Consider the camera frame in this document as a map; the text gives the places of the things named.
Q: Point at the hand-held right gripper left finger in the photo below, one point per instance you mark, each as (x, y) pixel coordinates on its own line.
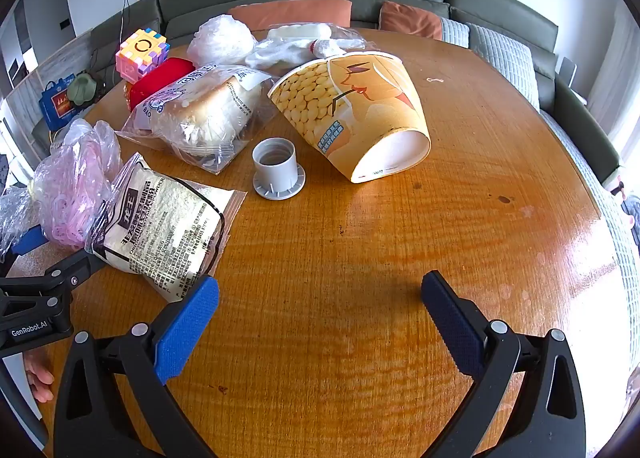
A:
(187, 323)

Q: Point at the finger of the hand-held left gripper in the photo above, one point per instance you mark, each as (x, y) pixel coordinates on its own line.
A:
(30, 239)
(75, 269)

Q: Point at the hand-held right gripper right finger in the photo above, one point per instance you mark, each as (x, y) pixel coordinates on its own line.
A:
(452, 323)

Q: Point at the pink rubber bands bag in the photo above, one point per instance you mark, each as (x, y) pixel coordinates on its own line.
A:
(70, 188)

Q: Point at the white powder packet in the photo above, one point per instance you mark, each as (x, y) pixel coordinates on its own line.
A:
(165, 228)

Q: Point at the grey plastic pipe fitting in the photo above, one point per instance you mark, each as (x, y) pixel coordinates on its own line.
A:
(290, 174)

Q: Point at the bread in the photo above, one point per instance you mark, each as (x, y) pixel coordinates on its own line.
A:
(200, 113)

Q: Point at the red box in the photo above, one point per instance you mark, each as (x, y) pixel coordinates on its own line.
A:
(160, 78)

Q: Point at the colourful puzzle cube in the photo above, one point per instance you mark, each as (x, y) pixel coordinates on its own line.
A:
(142, 55)

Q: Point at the printed paper bucket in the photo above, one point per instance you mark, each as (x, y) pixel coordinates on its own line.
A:
(365, 103)

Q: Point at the white plastic bag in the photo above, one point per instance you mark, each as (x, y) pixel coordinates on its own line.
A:
(220, 40)

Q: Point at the clear plastic bag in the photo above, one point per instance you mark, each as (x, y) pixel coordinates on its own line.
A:
(265, 55)

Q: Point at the white foam wrap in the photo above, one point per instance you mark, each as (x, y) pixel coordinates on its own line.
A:
(300, 32)

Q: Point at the person's left hand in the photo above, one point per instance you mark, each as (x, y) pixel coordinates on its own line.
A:
(40, 378)

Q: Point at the blue shopping bag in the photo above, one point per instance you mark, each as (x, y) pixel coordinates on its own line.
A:
(57, 105)

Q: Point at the green hat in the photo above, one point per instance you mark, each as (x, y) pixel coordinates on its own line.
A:
(82, 88)

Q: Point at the small white scrap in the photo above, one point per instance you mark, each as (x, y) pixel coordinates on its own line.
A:
(436, 81)

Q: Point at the large grey ribbed pillow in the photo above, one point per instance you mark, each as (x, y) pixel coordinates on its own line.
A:
(505, 58)

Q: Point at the grey chair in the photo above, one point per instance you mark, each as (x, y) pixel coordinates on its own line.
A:
(567, 70)

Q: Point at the small grey ribbed pillow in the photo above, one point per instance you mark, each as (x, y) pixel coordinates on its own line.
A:
(455, 32)

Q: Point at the white curtain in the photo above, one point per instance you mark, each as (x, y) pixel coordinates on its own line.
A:
(627, 88)

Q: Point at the small orange cushion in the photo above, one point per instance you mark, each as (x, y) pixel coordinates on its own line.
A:
(410, 20)

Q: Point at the long orange cushion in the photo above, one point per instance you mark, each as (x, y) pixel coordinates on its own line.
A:
(290, 13)

